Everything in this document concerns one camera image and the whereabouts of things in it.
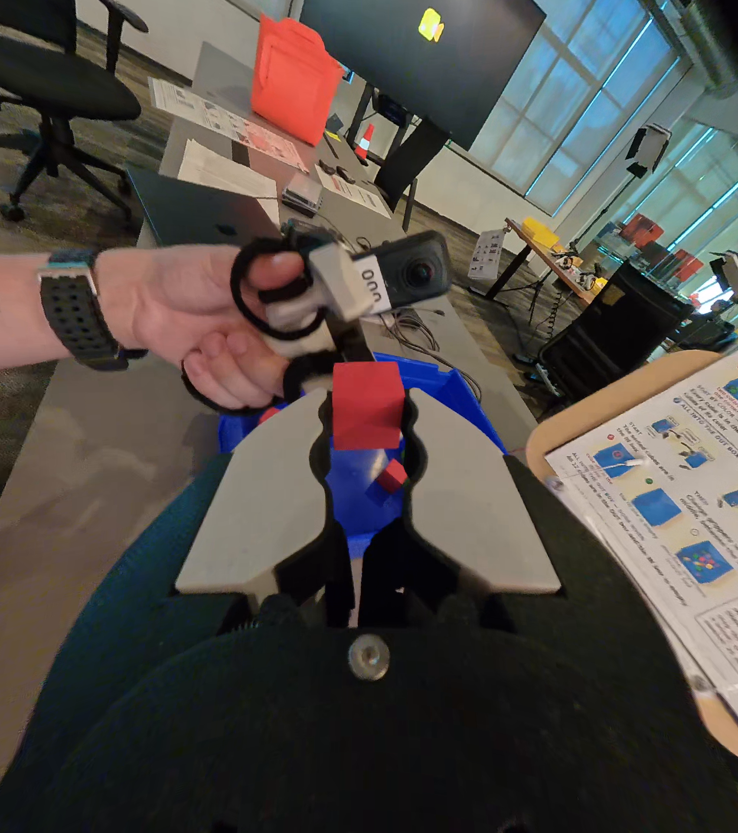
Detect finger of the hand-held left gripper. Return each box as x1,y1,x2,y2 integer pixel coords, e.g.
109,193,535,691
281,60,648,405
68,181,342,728
309,244,378,365

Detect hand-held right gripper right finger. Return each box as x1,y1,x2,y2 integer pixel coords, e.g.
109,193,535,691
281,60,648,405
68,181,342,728
402,388,564,594

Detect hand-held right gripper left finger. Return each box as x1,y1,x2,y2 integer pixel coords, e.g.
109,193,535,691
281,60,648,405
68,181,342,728
174,388,334,594

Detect blue plastic bin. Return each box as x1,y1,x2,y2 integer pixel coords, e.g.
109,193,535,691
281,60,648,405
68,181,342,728
218,353,508,541

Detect person's left forearm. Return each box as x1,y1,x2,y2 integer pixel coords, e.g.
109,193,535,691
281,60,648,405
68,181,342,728
0,250,74,381

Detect person's left hand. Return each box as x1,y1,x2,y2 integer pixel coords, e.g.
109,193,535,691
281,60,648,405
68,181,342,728
92,244,318,411

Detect laminated picture sheet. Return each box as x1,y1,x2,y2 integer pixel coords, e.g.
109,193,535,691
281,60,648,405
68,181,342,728
468,229,508,281

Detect white sheet with red print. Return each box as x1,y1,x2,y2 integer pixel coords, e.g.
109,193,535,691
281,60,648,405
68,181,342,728
316,166,394,220

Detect instruction sheet on wooden board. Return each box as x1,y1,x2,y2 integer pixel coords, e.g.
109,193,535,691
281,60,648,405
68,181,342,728
526,350,738,778

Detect clear plastic case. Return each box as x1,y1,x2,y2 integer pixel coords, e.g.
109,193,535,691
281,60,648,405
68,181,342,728
281,176,324,219

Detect wooden table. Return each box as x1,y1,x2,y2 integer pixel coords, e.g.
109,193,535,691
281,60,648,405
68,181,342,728
486,218,611,307

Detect white paper sheet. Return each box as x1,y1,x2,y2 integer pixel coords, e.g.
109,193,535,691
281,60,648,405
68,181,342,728
177,138,281,225

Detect pink printed paper sheet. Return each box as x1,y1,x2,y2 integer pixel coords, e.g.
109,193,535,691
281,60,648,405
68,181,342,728
148,77,310,173

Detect printed instruction sheet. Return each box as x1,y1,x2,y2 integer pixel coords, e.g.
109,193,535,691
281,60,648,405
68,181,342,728
545,335,738,752

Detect black monitor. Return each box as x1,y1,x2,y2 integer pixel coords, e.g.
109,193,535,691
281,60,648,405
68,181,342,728
299,0,547,152

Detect red storage bins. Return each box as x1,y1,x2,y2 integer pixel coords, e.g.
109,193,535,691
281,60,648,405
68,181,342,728
623,213,705,281

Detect studio light panel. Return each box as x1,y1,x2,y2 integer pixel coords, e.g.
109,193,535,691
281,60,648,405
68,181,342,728
626,125,672,178
710,250,738,303

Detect black wrist watch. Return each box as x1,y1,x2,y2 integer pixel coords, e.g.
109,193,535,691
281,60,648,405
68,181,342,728
37,247,149,372

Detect black cable bundle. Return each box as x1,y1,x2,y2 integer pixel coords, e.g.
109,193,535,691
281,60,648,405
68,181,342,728
382,309,483,404

